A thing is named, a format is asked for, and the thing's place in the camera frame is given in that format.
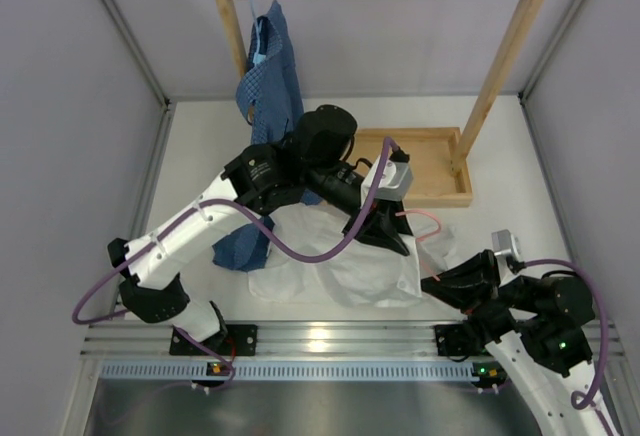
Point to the perforated cable tray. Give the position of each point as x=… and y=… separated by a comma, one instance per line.
x=360, y=371

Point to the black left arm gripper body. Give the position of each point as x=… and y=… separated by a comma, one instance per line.
x=330, y=182

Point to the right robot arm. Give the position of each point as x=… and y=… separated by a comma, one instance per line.
x=547, y=336

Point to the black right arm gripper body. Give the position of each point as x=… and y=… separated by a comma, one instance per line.
x=504, y=294

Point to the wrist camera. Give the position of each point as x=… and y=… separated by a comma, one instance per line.
x=506, y=246
x=396, y=179

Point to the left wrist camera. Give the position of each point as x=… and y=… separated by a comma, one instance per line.
x=396, y=179

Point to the blue plaid shirt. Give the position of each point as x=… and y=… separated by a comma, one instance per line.
x=269, y=98

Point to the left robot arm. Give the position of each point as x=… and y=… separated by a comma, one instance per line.
x=263, y=178

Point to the blue hanger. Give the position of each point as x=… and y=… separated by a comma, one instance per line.
x=260, y=51

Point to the wooden clothes rack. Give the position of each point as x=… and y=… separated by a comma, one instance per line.
x=442, y=137

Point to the white shirt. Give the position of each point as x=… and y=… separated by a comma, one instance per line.
x=360, y=275

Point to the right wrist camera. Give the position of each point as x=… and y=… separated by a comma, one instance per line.
x=506, y=246

